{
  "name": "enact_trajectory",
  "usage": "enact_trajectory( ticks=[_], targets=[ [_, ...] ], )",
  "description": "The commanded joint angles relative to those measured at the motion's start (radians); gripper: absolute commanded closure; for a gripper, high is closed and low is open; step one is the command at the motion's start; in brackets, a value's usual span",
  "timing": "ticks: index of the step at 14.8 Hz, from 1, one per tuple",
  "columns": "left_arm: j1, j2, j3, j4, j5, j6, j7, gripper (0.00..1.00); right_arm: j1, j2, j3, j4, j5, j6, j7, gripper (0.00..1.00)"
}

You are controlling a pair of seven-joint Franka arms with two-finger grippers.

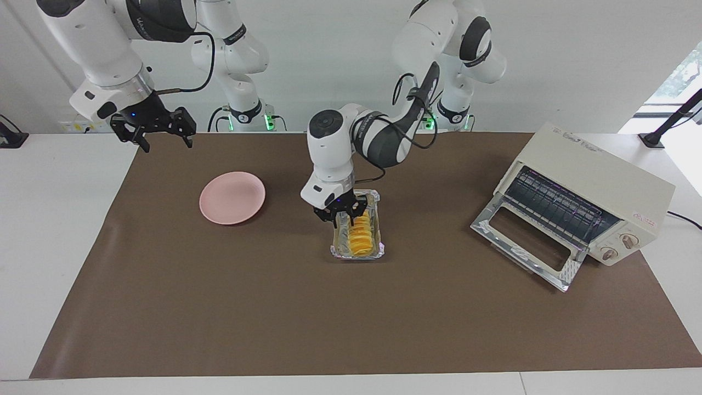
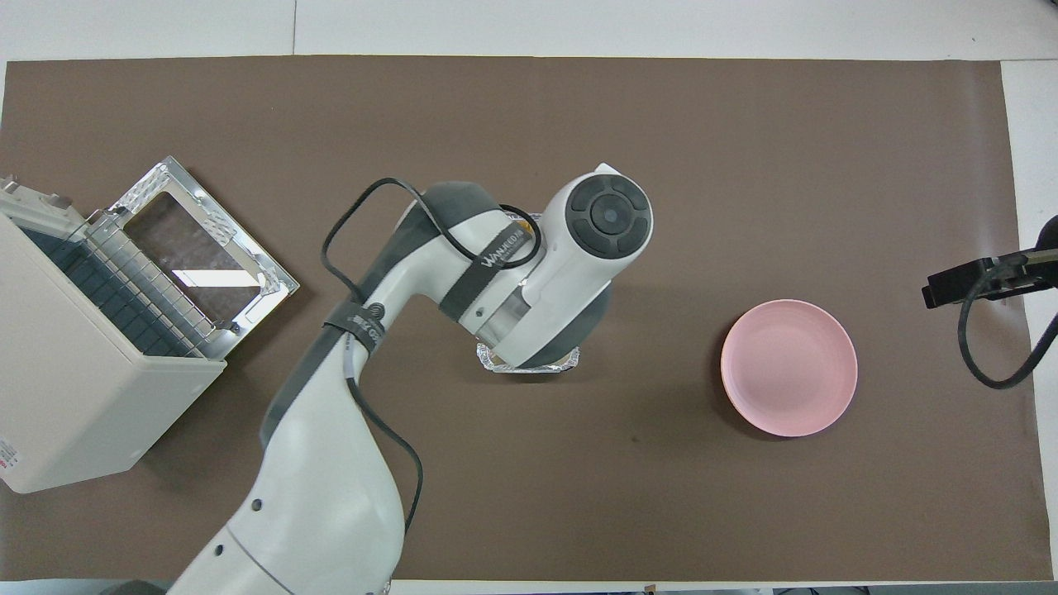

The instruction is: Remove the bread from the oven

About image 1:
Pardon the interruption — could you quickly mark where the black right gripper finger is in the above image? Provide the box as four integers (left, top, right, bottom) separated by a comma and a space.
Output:
109, 114, 151, 154
167, 107, 197, 149

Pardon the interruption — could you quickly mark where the golden sliced bread loaf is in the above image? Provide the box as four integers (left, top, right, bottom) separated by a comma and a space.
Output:
347, 213, 373, 257

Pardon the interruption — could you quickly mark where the aluminium foil tray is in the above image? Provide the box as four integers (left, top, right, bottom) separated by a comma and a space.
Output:
330, 189, 385, 260

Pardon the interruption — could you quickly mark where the glass oven door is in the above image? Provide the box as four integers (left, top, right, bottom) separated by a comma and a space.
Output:
470, 195, 590, 292

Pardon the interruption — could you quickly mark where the cream toaster oven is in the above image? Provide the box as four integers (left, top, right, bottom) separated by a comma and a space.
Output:
494, 122, 676, 268

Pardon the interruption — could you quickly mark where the white power strip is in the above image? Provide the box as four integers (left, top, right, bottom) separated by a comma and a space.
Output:
60, 120, 110, 134

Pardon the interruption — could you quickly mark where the brown table mat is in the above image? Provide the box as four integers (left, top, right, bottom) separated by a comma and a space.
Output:
29, 132, 702, 380

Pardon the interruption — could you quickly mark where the pink round plate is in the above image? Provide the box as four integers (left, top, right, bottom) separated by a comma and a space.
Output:
199, 171, 267, 225

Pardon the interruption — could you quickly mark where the window with greenery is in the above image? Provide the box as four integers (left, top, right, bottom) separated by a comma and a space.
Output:
636, 33, 702, 119

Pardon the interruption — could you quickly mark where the black arm base cable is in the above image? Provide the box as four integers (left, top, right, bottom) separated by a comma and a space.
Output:
207, 106, 231, 132

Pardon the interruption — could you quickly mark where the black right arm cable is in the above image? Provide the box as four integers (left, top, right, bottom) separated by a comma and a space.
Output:
154, 32, 214, 95

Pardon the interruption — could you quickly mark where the black table clamp mount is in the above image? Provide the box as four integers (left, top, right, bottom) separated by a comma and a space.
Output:
0, 114, 29, 149

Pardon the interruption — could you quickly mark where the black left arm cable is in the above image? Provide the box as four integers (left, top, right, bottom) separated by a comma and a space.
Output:
351, 61, 441, 184

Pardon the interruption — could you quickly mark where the wire oven rack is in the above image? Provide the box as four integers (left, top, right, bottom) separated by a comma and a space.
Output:
503, 166, 620, 247

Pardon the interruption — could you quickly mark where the black camera stand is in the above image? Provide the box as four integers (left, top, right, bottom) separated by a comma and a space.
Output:
639, 88, 702, 150

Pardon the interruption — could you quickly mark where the black oven power cord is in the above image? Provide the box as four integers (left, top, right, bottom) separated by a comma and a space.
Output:
666, 210, 702, 231

